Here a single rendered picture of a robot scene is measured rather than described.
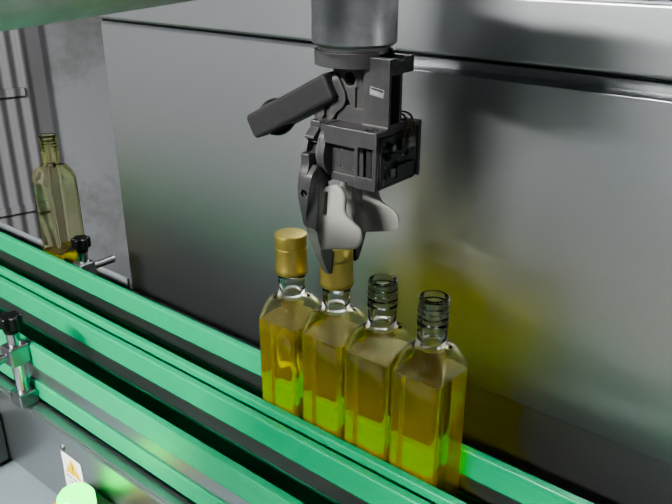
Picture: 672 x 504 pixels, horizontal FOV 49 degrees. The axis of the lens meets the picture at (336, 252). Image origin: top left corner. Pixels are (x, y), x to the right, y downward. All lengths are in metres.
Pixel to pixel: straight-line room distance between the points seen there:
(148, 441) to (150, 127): 0.50
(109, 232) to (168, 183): 2.19
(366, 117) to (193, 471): 0.42
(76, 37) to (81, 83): 0.18
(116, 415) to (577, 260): 0.53
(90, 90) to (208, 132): 2.14
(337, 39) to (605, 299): 0.35
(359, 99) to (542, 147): 0.18
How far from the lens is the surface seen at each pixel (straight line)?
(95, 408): 0.95
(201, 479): 0.82
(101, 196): 3.29
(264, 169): 0.99
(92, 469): 0.97
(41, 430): 1.05
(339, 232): 0.68
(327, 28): 0.64
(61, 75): 3.14
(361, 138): 0.64
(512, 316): 0.79
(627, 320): 0.74
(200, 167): 1.09
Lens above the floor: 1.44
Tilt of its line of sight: 23 degrees down
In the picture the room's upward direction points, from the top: straight up
